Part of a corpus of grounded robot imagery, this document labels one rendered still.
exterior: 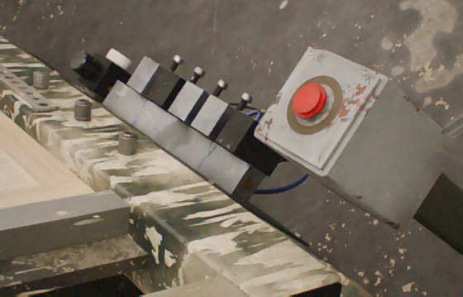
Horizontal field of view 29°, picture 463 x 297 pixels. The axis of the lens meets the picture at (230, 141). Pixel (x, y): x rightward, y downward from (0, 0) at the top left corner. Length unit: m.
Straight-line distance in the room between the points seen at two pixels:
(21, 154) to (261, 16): 1.34
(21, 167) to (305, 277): 0.44
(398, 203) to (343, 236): 1.03
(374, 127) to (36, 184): 0.47
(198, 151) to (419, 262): 0.74
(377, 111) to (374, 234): 1.08
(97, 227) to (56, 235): 0.05
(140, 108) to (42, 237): 0.43
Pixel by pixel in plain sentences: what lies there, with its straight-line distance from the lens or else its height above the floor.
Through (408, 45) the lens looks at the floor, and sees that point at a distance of 2.15.
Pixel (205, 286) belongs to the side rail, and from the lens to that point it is 0.91.
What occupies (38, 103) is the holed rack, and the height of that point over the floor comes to 0.89.
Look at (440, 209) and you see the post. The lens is 1.10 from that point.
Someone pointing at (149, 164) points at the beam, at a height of 0.85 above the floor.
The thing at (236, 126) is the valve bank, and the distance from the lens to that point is 1.22.
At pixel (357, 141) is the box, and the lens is 0.89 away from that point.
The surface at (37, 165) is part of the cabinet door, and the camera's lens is 1.23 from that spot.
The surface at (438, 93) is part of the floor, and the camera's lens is 2.04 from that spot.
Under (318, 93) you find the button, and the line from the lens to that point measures 0.90.
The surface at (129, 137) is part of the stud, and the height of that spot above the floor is 0.87.
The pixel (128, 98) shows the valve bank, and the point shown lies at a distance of 1.45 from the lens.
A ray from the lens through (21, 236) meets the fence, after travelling 1.03.
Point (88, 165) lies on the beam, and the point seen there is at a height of 0.90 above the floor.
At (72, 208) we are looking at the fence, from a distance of 1.06.
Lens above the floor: 1.60
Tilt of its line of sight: 43 degrees down
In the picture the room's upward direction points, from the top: 56 degrees counter-clockwise
